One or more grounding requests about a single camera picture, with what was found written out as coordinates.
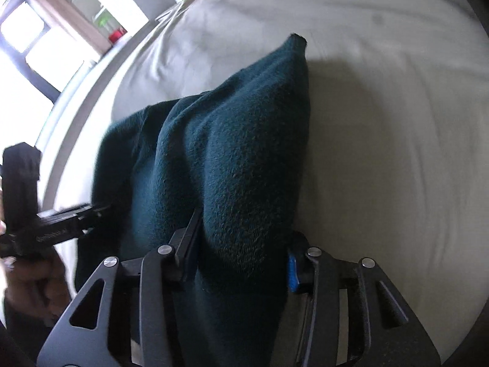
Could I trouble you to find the person's left hand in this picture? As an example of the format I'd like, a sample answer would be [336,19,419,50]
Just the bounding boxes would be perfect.
[4,248,75,317]

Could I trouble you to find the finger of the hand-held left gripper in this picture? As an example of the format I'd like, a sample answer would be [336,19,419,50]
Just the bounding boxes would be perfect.
[77,202,114,235]

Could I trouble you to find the dark teal knit sweater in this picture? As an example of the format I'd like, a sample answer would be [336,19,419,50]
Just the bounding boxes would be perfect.
[74,34,312,367]

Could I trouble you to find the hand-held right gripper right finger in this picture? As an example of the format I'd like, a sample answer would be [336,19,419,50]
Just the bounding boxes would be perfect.
[286,231,442,367]

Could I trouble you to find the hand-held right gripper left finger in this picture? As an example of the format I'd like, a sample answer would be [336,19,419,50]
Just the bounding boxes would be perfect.
[37,208,203,367]

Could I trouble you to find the bed with white sheet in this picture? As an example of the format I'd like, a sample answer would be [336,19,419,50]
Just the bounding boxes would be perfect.
[36,0,486,364]

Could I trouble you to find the window with dark frame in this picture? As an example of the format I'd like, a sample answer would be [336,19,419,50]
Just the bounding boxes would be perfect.
[0,0,90,100]

